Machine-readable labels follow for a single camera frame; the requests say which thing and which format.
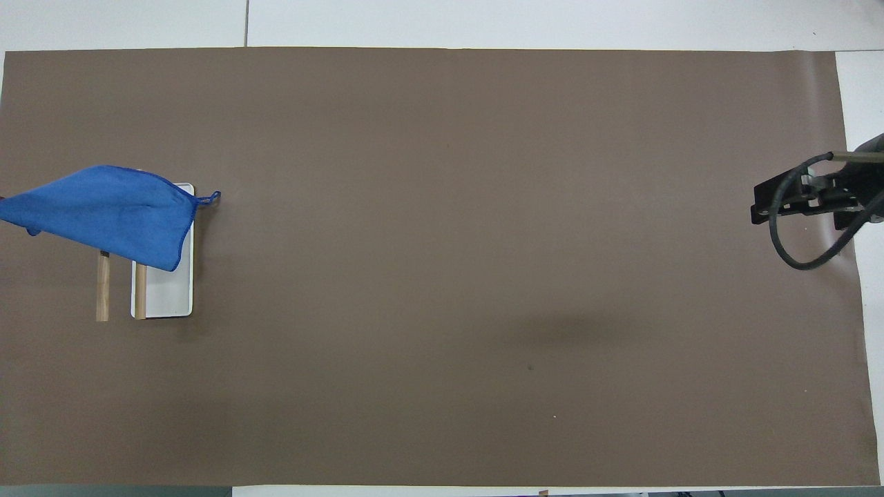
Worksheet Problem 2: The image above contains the black cable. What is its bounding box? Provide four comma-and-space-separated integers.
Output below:
768, 152, 884, 271

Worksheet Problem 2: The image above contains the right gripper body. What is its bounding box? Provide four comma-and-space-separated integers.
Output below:
833, 170, 884, 232

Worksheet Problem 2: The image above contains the blue towel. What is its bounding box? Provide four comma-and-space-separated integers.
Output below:
0, 164, 222, 273

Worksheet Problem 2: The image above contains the white rectangular tray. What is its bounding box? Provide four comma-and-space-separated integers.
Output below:
95, 168, 196, 323

